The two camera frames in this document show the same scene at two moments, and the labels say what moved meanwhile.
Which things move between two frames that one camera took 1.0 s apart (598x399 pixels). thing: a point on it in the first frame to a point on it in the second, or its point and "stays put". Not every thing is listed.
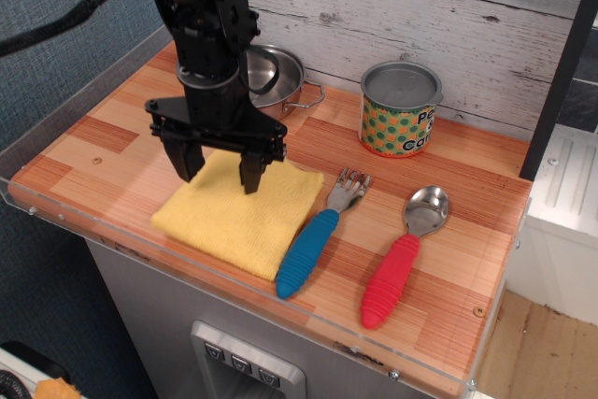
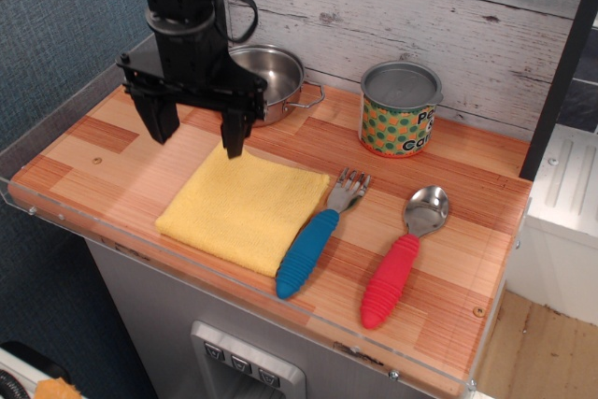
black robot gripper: [214, 110] to [197, 70]
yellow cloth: [260, 233] stays put
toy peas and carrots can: [397, 107] stays put
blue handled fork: [305, 247] stays put
